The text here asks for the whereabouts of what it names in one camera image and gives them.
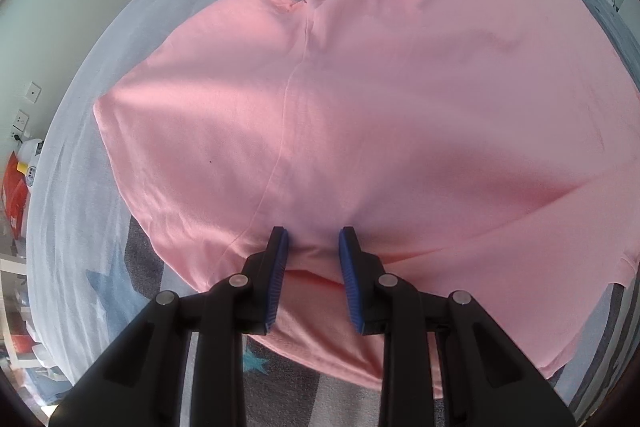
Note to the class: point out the bed with striped star sheet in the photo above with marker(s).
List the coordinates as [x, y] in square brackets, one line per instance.
[150, 17]

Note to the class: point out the red cardboard box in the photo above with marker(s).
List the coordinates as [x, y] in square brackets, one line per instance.
[12, 202]

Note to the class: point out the white shelf unit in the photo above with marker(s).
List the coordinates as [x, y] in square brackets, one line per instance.
[10, 264]

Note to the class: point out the white wall outlet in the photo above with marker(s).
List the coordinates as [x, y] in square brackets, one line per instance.
[21, 121]
[32, 92]

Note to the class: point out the pink printed t-shirt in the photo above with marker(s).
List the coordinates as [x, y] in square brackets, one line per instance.
[400, 107]

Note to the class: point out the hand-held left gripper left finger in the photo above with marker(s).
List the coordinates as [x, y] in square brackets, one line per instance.
[277, 277]

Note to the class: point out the white plastic jug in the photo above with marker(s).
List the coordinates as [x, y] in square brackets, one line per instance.
[31, 157]

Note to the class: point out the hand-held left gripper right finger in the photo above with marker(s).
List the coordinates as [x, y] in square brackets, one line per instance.
[349, 277]

